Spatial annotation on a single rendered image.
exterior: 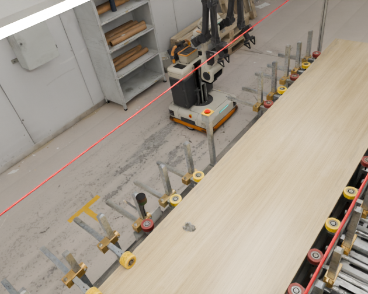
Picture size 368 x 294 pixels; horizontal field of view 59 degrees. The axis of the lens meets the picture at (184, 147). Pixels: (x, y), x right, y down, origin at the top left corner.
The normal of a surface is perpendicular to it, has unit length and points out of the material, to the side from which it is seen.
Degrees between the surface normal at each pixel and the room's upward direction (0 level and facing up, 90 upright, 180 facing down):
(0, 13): 61
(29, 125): 90
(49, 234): 0
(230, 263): 0
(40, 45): 90
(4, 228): 0
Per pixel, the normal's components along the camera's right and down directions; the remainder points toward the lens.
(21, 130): 0.76, 0.33
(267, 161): -0.15, -0.75
